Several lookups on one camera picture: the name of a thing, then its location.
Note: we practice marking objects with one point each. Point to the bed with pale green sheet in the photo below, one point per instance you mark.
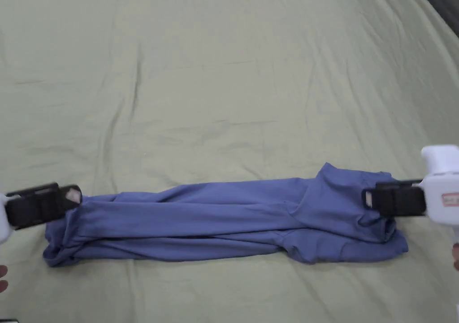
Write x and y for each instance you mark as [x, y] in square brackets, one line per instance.
[215, 68]

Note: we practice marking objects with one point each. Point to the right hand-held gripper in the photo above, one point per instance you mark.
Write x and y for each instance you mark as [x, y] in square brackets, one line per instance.
[443, 193]

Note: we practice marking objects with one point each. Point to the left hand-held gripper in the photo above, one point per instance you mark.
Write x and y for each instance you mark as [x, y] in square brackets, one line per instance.
[3, 219]

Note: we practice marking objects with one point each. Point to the blue shirt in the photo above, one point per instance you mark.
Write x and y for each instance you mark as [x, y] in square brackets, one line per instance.
[222, 222]

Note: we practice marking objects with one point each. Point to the person's right hand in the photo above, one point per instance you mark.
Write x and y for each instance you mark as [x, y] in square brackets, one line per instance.
[456, 256]

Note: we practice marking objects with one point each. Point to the person's left hand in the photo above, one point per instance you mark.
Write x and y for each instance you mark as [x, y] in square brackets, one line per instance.
[3, 269]

